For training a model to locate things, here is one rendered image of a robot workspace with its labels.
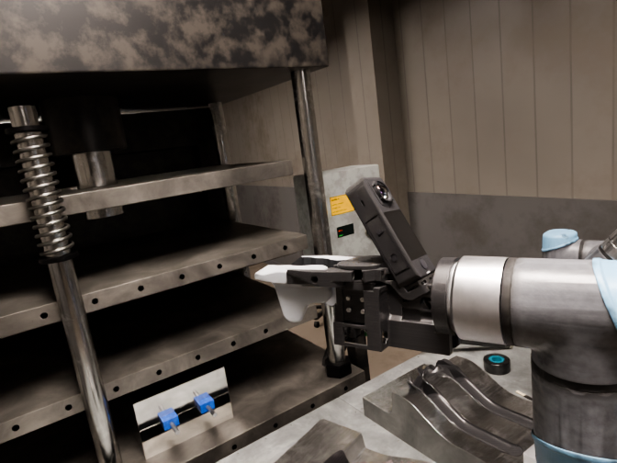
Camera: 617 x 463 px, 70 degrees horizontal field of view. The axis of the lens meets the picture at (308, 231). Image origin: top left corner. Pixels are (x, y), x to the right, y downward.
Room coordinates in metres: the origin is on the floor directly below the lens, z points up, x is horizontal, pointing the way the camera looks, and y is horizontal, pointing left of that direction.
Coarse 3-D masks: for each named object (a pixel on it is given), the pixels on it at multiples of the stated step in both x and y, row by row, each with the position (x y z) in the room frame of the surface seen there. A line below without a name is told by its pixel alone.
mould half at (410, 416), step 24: (456, 360) 1.15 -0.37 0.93; (408, 384) 1.06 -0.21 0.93; (432, 384) 1.05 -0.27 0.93; (456, 384) 1.05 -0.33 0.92; (480, 384) 1.06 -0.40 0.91; (384, 408) 1.08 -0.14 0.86; (408, 408) 0.99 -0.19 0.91; (432, 408) 0.97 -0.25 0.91; (456, 408) 0.98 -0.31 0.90; (480, 408) 0.99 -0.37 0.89; (528, 408) 0.97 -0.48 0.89; (408, 432) 1.00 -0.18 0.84; (432, 432) 0.93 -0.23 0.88; (456, 432) 0.92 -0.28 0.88; (504, 432) 0.89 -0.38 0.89; (528, 432) 0.88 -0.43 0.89; (432, 456) 0.93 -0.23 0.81; (456, 456) 0.87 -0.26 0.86; (480, 456) 0.83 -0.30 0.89; (504, 456) 0.82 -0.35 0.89
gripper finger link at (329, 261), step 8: (304, 256) 0.52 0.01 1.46; (312, 256) 0.51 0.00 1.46; (320, 256) 0.51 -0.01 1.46; (328, 256) 0.51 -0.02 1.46; (336, 256) 0.50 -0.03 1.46; (344, 256) 0.50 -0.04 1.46; (296, 264) 0.53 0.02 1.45; (304, 264) 0.52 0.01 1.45; (312, 264) 0.51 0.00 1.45; (320, 264) 0.50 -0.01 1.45; (328, 264) 0.49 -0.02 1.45; (336, 264) 0.48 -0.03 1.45; (328, 304) 0.50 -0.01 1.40
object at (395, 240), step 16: (352, 192) 0.43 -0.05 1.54; (368, 192) 0.42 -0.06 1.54; (384, 192) 0.43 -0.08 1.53; (368, 208) 0.42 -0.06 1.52; (384, 208) 0.42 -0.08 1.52; (368, 224) 0.42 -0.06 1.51; (384, 224) 0.41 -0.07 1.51; (400, 224) 0.42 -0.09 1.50; (384, 240) 0.41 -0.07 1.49; (400, 240) 0.40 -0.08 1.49; (416, 240) 0.43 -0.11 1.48; (384, 256) 0.41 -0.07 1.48; (400, 256) 0.40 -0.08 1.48; (416, 256) 0.41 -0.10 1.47; (400, 272) 0.40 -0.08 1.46; (416, 272) 0.39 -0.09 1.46; (432, 272) 0.41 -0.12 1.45
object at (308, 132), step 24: (312, 96) 1.42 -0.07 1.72; (216, 120) 1.98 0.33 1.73; (312, 120) 1.41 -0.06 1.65; (216, 144) 1.99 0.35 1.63; (312, 144) 1.41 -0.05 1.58; (312, 168) 1.40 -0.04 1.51; (312, 192) 1.41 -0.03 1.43; (240, 216) 2.00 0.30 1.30; (312, 216) 1.41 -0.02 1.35; (336, 360) 1.41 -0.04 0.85
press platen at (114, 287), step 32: (224, 224) 1.88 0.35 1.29; (96, 256) 1.55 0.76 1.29; (128, 256) 1.48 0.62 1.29; (160, 256) 1.41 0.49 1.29; (192, 256) 1.34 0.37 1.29; (224, 256) 1.29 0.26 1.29; (256, 256) 1.35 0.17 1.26; (0, 288) 1.26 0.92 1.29; (32, 288) 1.21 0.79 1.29; (96, 288) 1.12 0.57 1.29; (128, 288) 1.14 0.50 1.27; (160, 288) 1.18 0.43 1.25; (0, 320) 0.98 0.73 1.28; (32, 320) 1.02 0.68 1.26
